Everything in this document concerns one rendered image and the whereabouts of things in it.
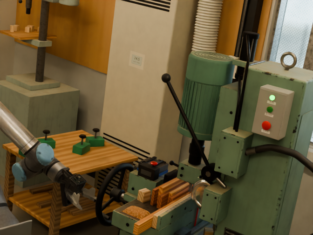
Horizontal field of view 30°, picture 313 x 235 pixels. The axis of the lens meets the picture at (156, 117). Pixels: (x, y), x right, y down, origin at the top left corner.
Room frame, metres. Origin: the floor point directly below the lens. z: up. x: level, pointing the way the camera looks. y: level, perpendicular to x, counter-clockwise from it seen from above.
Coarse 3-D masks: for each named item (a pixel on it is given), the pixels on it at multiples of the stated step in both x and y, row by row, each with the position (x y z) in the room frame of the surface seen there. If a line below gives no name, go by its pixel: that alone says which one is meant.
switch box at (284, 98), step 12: (264, 96) 1.86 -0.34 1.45; (276, 96) 1.84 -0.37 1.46; (288, 96) 1.83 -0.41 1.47; (264, 108) 1.86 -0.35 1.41; (276, 108) 1.84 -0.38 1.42; (288, 108) 1.85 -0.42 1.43; (264, 120) 1.85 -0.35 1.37; (276, 120) 1.83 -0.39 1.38; (264, 132) 1.85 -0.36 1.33; (276, 132) 1.83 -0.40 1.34
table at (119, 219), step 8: (128, 192) 2.24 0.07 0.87; (128, 200) 2.21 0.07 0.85; (136, 200) 2.11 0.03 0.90; (120, 208) 2.02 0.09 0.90; (144, 208) 2.05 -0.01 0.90; (152, 208) 2.06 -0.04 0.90; (112, 216) 1.99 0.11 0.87; (120, 216) 1.97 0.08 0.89; (128, 216) 1.96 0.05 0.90; (184, 216) 2.05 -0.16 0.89; (192, 216) 2.11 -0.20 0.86; (112, 224) 1.99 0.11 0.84; (120, 224) 1.97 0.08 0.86; (128, 224) 1.95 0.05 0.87; (176, 224) 2.00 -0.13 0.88; (184, 224) 2.06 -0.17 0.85; (144, 232) 1.92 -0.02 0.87; (152, 232) 1.90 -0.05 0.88; (160, 232) 1.90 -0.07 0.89; (168, 232) 1.95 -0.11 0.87
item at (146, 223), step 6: (180, 198) 2.10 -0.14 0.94; (168, 204) 2.03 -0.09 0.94; (156, 210) 1.96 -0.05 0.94; (150, 216) 1.91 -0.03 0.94; (138, 222) 1.85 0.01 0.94; (144, 222) 1.86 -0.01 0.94; (150, 222) 1.90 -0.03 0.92; (138, 228) 1.83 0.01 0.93; (144, 228) 1.87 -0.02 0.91; (138, 234) 1.83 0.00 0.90
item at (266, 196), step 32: (256, 64) 2.03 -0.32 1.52; (256, 96) 1.94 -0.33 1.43; (288, 128) 1.87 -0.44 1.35; (256, 160) 1.92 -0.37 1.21; (288, 160) 1.86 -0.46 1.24; (256, 192) 1.91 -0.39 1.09; (288, 192) 1.92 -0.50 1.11; (224, 224) 1.95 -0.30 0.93; (256, 224) 1.89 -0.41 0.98; (288, 224) 2.00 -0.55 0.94
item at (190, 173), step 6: (180, 162) 2.15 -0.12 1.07; (186, 162) 2.16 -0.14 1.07; (180, 168) 2.15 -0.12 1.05; (186, 168) 2.13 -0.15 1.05; (192, 168) 2.12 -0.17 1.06; (198, 168) 2.11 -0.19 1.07; (180, 174) 2.14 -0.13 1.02; (186, 174) 2.13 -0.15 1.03; (192, 174) 2.12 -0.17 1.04; (198, 174) 2.11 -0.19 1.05; (186, 180) 2.13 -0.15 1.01; (192, 180) 2.12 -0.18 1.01
